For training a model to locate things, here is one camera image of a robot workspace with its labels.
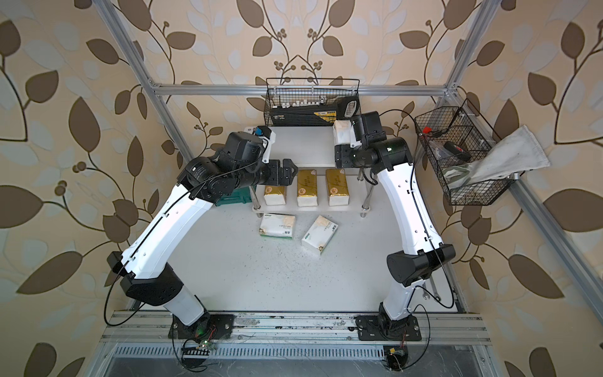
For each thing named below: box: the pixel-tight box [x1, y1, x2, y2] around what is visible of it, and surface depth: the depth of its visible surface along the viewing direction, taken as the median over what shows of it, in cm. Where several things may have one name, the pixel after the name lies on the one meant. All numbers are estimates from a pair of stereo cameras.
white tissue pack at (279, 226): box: [259, 212, 297, 240], surface depth 95 cm
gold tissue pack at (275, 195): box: [263, 185, 288, 206], surface depth 96 cm
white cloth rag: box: [442, 124, 551, 188], surface depth 62 cm
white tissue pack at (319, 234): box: [301, 215, 339, 256], surface depth 93 cm
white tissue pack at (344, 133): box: [332, 119, 362, 148], surface depth 73 cm
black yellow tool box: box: [269, 95, 361, 127], surface depth 84 cm
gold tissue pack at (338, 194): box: [325, 168, 351, 207], surface depth 97 cm
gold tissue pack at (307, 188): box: [296, 169, 318, 207], surface depth 95 cm
